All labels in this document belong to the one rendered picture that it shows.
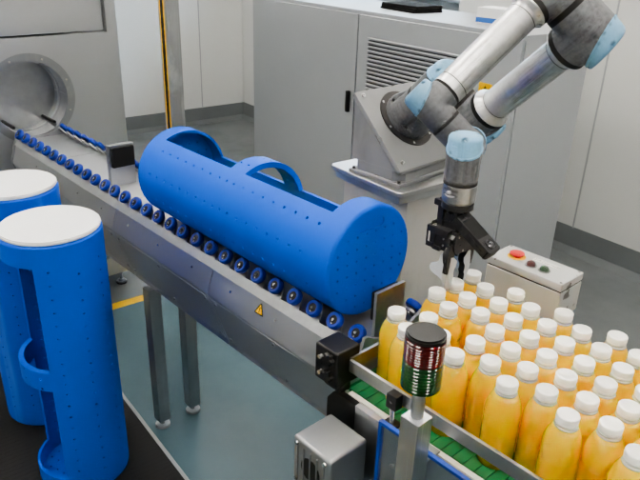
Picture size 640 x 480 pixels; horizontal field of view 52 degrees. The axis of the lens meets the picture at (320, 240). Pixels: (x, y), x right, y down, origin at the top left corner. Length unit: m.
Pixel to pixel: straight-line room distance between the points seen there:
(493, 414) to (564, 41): 0.87
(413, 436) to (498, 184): 2.20
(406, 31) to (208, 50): 3.83
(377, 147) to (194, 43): 5.16
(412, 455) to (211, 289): 1.00
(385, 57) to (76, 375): 2.30
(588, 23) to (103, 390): 1.67
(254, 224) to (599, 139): 3.01
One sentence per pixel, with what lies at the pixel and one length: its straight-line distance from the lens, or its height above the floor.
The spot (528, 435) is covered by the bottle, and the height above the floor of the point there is 0.99.
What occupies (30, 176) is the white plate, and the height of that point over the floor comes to 1.04.
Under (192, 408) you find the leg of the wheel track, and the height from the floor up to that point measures 0.02.
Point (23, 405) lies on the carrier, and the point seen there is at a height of 0.24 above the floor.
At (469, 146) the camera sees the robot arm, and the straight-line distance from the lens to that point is 1.43.
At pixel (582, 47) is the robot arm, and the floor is 1.59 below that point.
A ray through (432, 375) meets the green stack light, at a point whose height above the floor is 1.20.
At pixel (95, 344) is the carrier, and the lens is 2.09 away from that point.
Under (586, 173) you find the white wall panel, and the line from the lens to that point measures 4.44.
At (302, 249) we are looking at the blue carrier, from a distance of 1.55.
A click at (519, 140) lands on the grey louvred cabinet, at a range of 3.18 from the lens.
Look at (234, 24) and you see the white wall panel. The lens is 7.18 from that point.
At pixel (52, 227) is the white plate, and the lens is 2.00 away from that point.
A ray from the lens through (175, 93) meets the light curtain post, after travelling 2.80.
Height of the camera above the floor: 1.80
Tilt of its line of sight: 25 degrees down
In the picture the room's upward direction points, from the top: 2 degrees clockwise
